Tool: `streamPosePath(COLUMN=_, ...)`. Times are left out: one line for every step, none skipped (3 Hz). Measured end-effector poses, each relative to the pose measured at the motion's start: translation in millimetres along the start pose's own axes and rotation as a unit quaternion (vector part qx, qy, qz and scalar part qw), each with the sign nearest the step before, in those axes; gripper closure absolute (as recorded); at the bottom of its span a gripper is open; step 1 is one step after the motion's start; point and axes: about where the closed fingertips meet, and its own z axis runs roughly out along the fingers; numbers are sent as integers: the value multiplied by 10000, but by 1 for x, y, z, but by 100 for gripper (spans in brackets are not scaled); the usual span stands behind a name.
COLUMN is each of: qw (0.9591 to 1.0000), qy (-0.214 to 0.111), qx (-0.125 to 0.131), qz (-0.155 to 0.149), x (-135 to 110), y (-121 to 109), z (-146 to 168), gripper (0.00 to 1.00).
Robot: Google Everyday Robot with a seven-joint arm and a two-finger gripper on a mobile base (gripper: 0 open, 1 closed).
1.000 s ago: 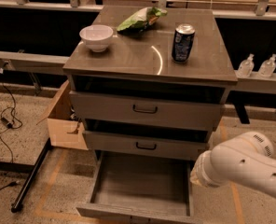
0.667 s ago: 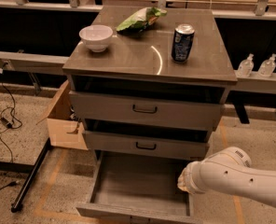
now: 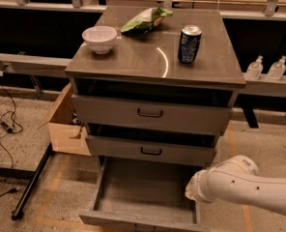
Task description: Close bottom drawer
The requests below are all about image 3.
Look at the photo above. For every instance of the grey top drawer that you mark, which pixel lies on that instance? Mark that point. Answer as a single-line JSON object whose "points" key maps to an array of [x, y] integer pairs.
{"points": [[148, 115]]}

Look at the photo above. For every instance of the black metal floor bar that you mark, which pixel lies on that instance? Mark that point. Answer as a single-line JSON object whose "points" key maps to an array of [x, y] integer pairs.
{"points": [[31, 177]]}

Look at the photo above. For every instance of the white ceramic bowl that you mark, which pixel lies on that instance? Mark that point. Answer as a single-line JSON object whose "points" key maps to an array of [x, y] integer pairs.
{"points": [[100, 39]]}

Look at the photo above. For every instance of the clear sanitizer bottle left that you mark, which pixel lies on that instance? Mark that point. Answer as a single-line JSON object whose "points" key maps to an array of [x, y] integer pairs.
{"points": [[254, 69]]}

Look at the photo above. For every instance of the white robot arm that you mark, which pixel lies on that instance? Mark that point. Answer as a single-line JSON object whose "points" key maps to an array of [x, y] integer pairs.
{"points": [[236, 180]]}

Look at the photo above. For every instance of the grey wooden drawer cabinet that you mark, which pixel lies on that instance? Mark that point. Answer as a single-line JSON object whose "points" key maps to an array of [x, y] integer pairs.
{"points": [[145, 67]]}

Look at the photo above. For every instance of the grey middle drawer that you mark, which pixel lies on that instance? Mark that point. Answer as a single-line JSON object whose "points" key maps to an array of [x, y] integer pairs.
{"points": [[149, 151]]}

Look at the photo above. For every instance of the clear sanitizer bottle right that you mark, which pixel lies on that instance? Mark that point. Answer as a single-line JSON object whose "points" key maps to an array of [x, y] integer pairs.
{"points": [[277, 69]]}

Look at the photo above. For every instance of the clear sanitizer bottle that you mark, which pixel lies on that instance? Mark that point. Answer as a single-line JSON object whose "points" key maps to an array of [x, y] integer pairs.
{"points": [[277, 69], [254, 69]]}

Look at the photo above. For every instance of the green chip bag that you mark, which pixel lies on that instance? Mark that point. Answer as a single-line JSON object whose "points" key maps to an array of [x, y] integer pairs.
{"points": [[147, 20]]}

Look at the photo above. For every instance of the open cardboard box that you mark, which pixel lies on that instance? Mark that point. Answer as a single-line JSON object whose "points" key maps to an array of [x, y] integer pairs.
{"points": [[66, 136]]}

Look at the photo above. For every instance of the metal frame rail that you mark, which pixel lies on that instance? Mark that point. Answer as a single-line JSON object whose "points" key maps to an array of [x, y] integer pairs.
{"points": [[55, 67]]}

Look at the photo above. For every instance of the blue soda can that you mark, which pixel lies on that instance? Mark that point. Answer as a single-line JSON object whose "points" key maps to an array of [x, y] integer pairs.
{"points": [[189, 44]]}

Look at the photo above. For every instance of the grey drawer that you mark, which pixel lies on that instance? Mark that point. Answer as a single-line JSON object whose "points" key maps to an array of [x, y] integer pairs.
{"points": [[143, 196], [149, 151], [148, 115]]}

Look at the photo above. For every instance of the grey bottom drawer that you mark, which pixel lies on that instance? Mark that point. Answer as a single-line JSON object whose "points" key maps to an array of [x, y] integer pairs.
{"points": [[143, 196]]}

